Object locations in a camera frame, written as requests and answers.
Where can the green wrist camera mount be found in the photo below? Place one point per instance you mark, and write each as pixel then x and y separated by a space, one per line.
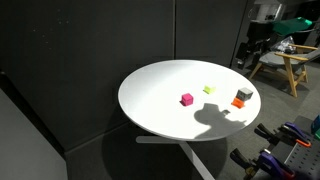
pixel 291 26

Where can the green box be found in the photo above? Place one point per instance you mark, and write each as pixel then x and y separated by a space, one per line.
pixel 317 134

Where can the wooden armchair grey cushion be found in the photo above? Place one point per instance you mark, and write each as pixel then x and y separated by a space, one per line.
pixel 290 66

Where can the clear plastic bag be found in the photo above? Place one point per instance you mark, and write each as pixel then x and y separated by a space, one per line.
pixel 286 45

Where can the orange toy block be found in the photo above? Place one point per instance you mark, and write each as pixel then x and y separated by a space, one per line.
pixel 238 103

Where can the lime green toy block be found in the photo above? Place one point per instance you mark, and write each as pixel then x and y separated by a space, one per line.
pixel 209 89

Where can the blue box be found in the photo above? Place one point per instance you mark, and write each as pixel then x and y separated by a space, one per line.
pixel 316 124

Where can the pink toy block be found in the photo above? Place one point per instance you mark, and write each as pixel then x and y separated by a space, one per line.
pixel 187 99

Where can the white table base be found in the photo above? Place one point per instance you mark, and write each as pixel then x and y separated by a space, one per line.
pixel 193 156

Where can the purple black clamp red tip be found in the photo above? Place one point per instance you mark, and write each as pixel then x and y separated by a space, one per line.
pixel 271 163

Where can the black perforated board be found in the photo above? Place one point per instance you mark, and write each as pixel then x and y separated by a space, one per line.
pixel 303 160

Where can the grey toy block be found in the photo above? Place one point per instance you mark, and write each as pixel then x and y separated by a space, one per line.
pixel 245 93

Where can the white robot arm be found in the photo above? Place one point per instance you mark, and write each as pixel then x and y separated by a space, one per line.
pixel 266 10

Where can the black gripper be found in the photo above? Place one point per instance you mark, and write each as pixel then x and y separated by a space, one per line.
pixel 260 33

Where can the purple black clamp orange tip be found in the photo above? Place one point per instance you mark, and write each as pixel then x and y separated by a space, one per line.
pixel 295 130

